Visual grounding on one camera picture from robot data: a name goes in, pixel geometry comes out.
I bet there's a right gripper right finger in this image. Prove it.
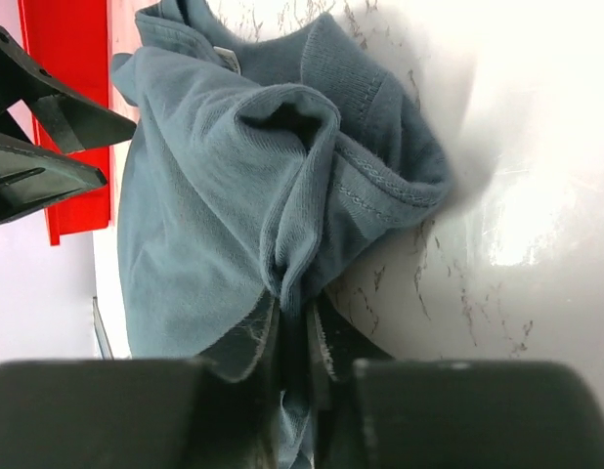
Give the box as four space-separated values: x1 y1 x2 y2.
306 300 604 468

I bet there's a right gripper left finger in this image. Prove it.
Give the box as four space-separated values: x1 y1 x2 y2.
0 295 280 468

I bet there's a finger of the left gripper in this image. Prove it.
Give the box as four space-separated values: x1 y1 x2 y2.
0 133 107 225
0 26 136 152

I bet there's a dark blue-grey t-shirt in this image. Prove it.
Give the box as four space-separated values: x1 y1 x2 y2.
111 1 451 468

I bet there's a red plastic tray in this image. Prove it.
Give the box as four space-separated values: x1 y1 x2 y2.
17 0 118 246

